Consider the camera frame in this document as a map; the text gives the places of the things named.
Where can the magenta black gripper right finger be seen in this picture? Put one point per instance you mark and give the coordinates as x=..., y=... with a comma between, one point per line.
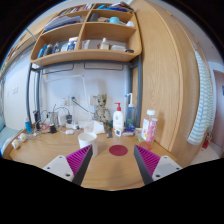
x=147, y=162

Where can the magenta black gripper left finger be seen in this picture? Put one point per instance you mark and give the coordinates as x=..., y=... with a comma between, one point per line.
x=78, y=162

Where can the white paper cup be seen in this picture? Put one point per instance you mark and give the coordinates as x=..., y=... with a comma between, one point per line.
x=86, y=139

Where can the white computer mouse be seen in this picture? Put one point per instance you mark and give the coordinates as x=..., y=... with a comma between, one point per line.
x=69, y=132

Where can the dark red round coaster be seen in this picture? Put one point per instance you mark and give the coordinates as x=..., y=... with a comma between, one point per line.
x=118, y=150

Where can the clear bottle white cap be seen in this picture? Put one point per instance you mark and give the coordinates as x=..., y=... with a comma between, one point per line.
x=149, y=129

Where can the white tissue pack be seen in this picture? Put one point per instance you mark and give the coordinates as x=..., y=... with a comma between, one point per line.
x=94, y=127

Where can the Groot figurine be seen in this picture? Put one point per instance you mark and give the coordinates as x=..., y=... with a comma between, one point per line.
x=102, y=113

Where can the white pump lotion bottle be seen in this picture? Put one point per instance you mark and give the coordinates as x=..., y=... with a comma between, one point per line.
x=118, y=119

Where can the clear blue spray bottle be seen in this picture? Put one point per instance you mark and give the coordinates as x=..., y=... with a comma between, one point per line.
x=130, y=113

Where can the small blue bottle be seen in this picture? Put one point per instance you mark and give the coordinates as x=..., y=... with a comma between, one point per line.
x=28, y=125

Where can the striped hanging towel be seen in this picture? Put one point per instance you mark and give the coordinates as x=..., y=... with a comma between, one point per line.
x=204, y=117

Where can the wooden wardrobe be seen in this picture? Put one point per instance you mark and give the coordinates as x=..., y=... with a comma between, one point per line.
x=170, y=78

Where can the white bottle on shelf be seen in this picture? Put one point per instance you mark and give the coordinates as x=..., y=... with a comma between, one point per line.
x=104, y=44

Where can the teal cup on shelf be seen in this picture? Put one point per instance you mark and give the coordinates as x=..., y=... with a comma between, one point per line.
x=114, y=20

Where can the black metal desk frame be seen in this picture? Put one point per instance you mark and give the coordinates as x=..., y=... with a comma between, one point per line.
x=65, y=84

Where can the wooden wall shelf unit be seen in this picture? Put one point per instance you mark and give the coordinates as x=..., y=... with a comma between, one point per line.
x=90, y=34

